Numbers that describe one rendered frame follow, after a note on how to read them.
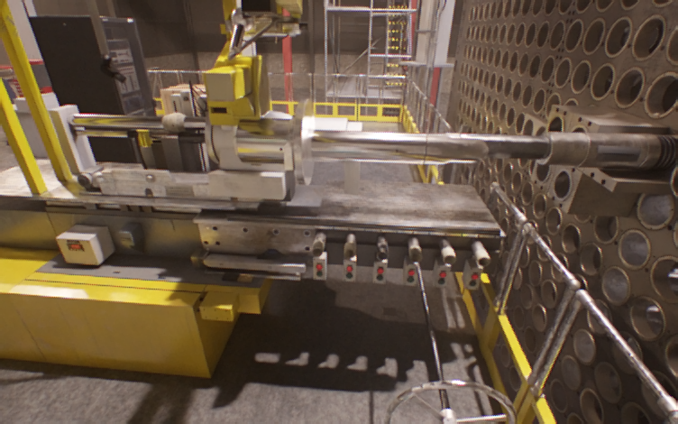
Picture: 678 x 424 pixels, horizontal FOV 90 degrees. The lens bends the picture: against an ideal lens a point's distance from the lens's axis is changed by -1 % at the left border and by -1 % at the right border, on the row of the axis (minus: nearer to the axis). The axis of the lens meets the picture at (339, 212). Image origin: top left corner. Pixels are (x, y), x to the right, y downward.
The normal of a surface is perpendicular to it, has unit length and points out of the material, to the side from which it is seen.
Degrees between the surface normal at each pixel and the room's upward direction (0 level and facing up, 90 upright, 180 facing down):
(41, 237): 90
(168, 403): 0
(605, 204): 90
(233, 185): 90
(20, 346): 90
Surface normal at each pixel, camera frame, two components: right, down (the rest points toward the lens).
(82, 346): -0.08, 0.47
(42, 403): 0.01, -0.88
